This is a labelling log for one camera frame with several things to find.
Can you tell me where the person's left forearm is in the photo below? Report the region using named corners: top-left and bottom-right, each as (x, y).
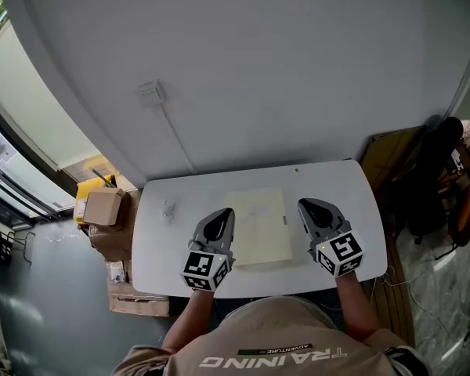
top-left (162, 287), bottom-right (215, 354)

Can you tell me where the white table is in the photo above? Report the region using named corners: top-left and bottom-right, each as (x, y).
top-left (131, 158), bottom-right (389, 299)

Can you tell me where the medium cardboard box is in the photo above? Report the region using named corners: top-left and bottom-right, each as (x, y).
top-left (89, 225), bottom-right (136, 262)

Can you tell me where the wooden slat panel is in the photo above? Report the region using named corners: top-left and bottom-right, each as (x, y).
top-left (362, 225), bottom-right (416, 348)

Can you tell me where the black office chair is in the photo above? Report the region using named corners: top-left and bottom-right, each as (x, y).
top-left (391, 116), bottom-right (470, 246)

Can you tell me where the person's right forearm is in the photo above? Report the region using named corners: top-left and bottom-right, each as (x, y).
top-left (334, 270), bottom-right (381, 344)

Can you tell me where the brown cardboard sheet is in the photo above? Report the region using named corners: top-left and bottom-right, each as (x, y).
top-left (360, 125), bottom-right (430, 195)

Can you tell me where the small cardboard box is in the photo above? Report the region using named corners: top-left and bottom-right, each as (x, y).
top-left (81, 187), bottom-right (128, 229)

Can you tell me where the large taped cardboard box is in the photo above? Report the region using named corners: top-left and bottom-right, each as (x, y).
top-left (105, 259), bottom-right (172, 317)

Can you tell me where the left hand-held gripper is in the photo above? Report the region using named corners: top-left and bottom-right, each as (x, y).
top-left (179, 207), bottom-right (236, 292)

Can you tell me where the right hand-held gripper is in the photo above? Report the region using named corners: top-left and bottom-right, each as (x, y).
top-left (297, 197), bottom-right (366, 278)

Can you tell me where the yellow plastic bin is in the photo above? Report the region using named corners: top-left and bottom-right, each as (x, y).
top-left (73, 174), bottom-right (118, 226)

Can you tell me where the person's beige printed t-shirt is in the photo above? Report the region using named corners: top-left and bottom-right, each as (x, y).
top-left (111, 295), bottom-right (432, 376)

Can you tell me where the white cable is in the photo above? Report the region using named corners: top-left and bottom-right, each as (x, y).
top-left (371, 272), bottom-right (467, 348)

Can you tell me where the window with white blind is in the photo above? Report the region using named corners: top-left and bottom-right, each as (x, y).
top-left (0, 0), bottom-right (103, 226)

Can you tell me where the cream folder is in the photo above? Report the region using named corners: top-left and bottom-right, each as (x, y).
top-left (225, 186), bottom-right (294, 268)

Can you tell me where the orange chair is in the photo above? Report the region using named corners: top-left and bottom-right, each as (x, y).
top-left (434, 178), bottom-right (470, 262)

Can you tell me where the crumpled clear plastic wrap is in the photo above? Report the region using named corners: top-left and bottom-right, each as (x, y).
top-left (159, 200), bottom-right (176, 223)

